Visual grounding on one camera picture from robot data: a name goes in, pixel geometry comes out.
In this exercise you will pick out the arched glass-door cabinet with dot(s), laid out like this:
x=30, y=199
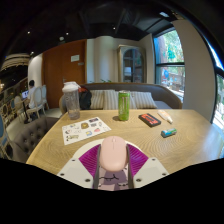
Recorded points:
x=131, y=65

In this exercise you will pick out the small teal pack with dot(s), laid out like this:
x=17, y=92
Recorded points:
x=168, y=132

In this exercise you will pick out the white chair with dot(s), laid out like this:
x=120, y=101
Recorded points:
x=38, y=100

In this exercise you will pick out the brown wooden door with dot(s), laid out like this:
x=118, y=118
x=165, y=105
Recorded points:
x=56, y=73

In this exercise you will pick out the white plastic tube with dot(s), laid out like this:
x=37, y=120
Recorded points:
x=165, y=116

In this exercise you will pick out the grey tufted chair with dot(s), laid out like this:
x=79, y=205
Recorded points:
x=31, y=136

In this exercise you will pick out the small black red box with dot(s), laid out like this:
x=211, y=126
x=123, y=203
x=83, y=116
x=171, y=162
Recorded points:
x=149, y=120

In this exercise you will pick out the white sticker sheet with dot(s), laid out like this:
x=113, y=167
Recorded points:
x=83, y=130

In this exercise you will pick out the white door sign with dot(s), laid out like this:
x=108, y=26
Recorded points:
x=75, y=58

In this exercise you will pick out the blue chair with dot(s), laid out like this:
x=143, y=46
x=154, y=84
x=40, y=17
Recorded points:
x=3, y=136

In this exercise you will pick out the laptop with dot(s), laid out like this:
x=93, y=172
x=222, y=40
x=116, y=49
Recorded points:
x=24, y=94

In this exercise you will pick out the pink computer mouse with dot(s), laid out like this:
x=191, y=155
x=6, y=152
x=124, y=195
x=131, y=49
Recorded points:
x=113, y=153

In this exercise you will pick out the clear shaker bottle white lid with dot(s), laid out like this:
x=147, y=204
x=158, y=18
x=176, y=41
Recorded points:
x=71, y=103

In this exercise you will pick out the person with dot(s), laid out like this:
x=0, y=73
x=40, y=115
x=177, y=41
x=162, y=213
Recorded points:
x=31, y=95

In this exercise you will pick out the black backpack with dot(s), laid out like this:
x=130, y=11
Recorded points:
x=85, y=99

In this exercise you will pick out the striped cushion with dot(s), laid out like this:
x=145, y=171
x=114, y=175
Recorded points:
x=143, y=100
x=97, y=99
x=111, y=100

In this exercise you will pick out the green drink can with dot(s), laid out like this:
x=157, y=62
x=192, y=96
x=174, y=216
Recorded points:
x=124, y=106

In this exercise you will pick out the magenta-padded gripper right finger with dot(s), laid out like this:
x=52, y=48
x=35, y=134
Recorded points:
x=151, y=170

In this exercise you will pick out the brown bench sofa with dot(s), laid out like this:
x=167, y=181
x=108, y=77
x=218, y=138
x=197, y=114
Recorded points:
x=166, y=95

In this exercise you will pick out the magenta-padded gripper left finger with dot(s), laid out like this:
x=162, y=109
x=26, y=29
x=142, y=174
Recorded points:
x=75, y=170

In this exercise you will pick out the black-framed window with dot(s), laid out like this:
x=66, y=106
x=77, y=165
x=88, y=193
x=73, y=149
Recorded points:
x=219, y=100
x=170, y=63

